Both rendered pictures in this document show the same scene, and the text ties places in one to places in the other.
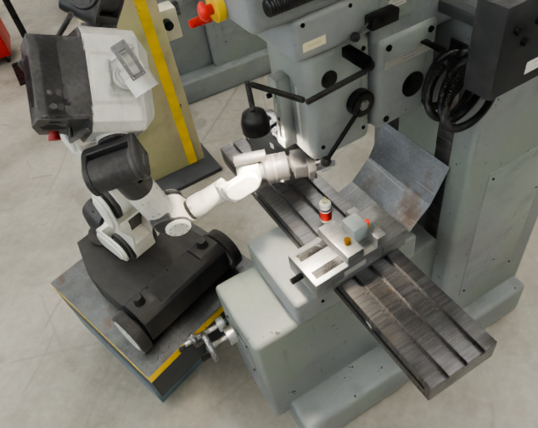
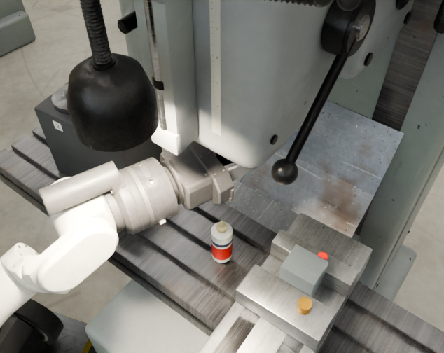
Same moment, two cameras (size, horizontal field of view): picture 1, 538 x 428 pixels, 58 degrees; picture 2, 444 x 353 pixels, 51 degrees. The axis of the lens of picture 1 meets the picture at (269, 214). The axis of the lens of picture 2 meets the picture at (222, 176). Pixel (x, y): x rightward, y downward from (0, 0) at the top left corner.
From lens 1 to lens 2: 0.84 m
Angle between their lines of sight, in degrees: 21
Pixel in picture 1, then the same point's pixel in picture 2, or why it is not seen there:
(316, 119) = (273, 72)
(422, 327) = not seen: outside the picture
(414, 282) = (413, 339)
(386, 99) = (378, 15)
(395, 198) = (311, 192)
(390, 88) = not seen: outside the picture
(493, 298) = (393, 279)
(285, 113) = (179, 68)
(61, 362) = not seen: outside the picture
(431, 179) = (371, 155)
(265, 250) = (123, 337)
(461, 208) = (415, 191)
